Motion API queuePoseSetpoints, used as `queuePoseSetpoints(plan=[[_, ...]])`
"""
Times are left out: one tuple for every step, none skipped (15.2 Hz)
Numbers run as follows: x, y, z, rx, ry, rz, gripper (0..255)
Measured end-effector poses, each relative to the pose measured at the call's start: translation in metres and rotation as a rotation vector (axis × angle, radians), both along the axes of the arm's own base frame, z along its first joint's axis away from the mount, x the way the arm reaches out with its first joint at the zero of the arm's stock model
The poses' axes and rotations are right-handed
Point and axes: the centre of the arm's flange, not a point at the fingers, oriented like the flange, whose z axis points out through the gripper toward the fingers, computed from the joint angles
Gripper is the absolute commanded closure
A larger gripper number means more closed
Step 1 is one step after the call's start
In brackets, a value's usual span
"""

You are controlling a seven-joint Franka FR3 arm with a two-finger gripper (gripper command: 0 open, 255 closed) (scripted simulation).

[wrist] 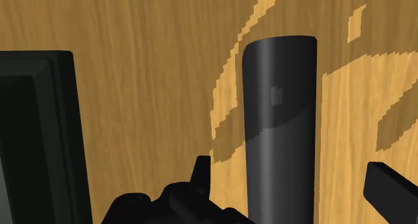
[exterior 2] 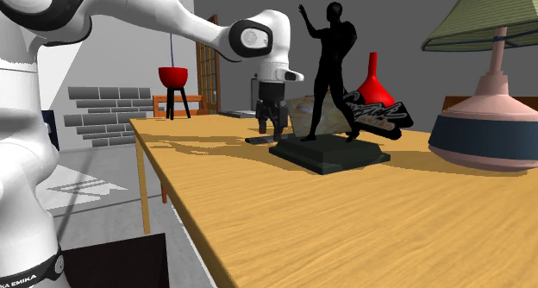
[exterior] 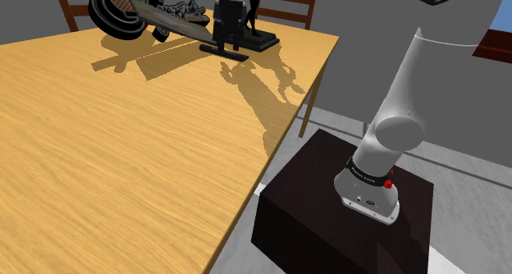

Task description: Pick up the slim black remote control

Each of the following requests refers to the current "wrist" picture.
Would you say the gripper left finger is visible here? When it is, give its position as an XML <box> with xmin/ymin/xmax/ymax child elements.
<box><xmin>101</xmin><ymin>155</ymin><xmax>255</xmax><ymax>224</ymax></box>

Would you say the dark grey flat remote control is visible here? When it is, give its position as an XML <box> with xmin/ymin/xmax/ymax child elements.
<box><xmin>242</xmin><ymin>35</ymin><xmax>318</xmax><ymax>224</ymax></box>

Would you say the black framed screen device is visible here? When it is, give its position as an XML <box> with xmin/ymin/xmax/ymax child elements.
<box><xmin>0</xmin><ymin>50</ymin><xmax>94</xmax><ymax>224</ymax></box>

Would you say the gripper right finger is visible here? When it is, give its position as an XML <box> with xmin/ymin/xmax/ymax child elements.
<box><xmin>362</xmin><ymin>162</ymin><xmax>418</xmax><ymax>224</ymax></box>

